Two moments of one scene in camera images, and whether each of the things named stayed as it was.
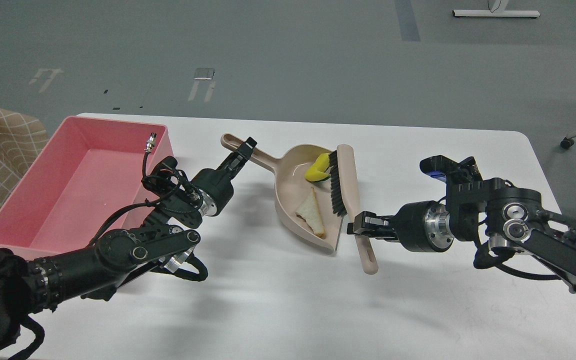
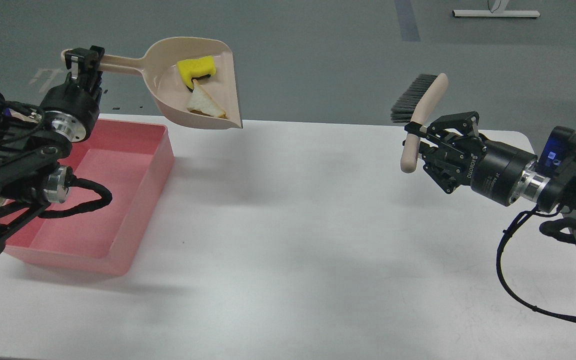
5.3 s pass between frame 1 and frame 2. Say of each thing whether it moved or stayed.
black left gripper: moved
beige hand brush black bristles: moved
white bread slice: moved
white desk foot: stayed
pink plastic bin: stayed
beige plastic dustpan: moved
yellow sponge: moved
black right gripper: moved
